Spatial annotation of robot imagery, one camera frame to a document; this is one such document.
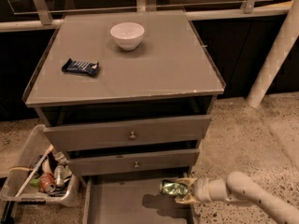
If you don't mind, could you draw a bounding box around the white ceramic bowl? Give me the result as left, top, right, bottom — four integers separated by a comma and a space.
110, 22, 145, 50

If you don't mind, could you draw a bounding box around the brass top drawer knob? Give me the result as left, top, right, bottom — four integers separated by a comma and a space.
129, 132, 136, 140

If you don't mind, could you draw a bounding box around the grey middle drawer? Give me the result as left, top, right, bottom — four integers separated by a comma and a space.
67, 148, 199, 176

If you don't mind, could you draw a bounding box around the white diagonal post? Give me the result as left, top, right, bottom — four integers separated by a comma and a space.
246, 0, 299, 108

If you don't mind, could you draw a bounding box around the grey drawer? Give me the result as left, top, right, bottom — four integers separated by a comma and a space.
44, 115, 211, 151
82, 168, 197, 224
67, 148, 199, 176

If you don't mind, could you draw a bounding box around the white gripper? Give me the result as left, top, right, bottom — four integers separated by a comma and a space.
175, 177, 212, 204

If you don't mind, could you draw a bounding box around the dark blue snack bar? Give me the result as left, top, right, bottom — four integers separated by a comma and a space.
62, 59, 99, 77

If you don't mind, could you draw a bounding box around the clear plastic bin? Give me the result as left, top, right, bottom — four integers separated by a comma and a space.
1, 124, 79, 207

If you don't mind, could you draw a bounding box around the metal railing with glass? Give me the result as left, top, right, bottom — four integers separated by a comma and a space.
0, 0, 294, 33

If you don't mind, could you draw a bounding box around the white stick in bin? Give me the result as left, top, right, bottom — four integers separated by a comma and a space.
14, 145, 53, 198

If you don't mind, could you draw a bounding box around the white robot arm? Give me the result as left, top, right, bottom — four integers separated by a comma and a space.
175, 171, 299, 224

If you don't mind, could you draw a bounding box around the silver can in bin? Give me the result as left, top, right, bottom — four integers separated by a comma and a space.
54, 165, 64, 188

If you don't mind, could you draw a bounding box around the crushed green can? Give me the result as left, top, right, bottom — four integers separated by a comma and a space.
159, 179, 188, 197

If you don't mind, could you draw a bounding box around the grey top drawer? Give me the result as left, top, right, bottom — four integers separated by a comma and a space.
44, 115, 211, 151

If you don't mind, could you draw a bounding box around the grey drawer cabinet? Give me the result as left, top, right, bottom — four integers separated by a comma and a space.
21, 10, 226, 224

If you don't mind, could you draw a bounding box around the red soda can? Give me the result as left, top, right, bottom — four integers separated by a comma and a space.
39, 173, 56, 193

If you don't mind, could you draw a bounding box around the grey bottom drawer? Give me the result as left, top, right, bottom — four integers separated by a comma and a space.
82, 168, 197, 224

